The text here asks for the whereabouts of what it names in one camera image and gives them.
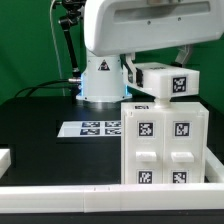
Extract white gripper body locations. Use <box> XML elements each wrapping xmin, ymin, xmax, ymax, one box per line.
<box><xmin>84</xmin><ymin>0</ymin><xmax>224</xmax><ymax>56</ymax></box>

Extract white left fence block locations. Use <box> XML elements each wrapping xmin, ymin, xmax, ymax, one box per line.
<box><xmin>0</xmin><ymin>149</ymin><xmax>11</xmax><ymax>178</ymax></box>

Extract white right fence bar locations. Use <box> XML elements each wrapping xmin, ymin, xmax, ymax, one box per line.
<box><xmin>205</xmin><ymin>148</ymin><xmax>224</xmax><ymax>183</ymax></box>

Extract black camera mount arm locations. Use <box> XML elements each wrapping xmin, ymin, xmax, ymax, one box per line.
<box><xmin>53</xmin><ymin>0</ymin><xmax>86</xmax><ymax>96</ymax></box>

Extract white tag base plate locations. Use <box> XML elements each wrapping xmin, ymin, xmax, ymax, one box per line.
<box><xmin>58</xmin><ymin>120</ymin><xmax>121</xmax><ymax>138</ymax></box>

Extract white door panel with knob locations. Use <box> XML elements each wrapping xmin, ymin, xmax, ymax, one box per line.
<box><xmin>163</xmin><ymin>112</ymin><xmax>208</xmax><ymax>184</ymax></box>

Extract white front fence bar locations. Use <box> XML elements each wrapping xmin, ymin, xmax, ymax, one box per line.
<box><xmin>0</xmin><ymin>183</ymin><xmax>224</xmax><ymax>214</ymax></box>

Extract grey cable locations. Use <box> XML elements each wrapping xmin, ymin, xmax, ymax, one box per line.
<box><xmin>49</xmin><ymin>0</ymin><xmax>66</xmax><ymax>97</ymax></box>

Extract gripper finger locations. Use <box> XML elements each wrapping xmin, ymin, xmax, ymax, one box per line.
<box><xmin>125</xmin><ymin>53</ymin><xmax>143</xmax><ymax>87</ymax></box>
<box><xmin>175</xmin><ymin>45</ymin><xmax>193</xmax><ymax>66</ymax></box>

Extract white cabinet top block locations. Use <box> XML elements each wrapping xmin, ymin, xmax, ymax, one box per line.
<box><xmin>122</xmin><ymin>62</ymin><xmax>201</xmax><ymax>109</ymax></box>

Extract white fence bar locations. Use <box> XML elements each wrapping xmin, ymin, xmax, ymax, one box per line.
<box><xmin>205</xmin><ymin>148</ymin><xmax>224</xmax><ymax>183</ymax></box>
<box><xmin>0</xmin><ymin>183</ymin><xmax>224</xmax><ymax>214</ymax></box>

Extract black cables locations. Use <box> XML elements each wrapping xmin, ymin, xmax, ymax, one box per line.
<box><xmin>13</xmin><ymin>78</ymin><xmax>78</xmax><ymax>98</ymax></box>

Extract white cabinet body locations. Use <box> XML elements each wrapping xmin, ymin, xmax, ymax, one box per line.
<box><xmin>121</xmin><ymin>102</ymin><xmax>209</xmax><ymax>184</ymax></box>

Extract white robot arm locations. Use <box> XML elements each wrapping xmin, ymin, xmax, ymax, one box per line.
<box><xmin>80</xmin><ymin>0</ymin><xmax>224</xmax><ymax>103</ymax></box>

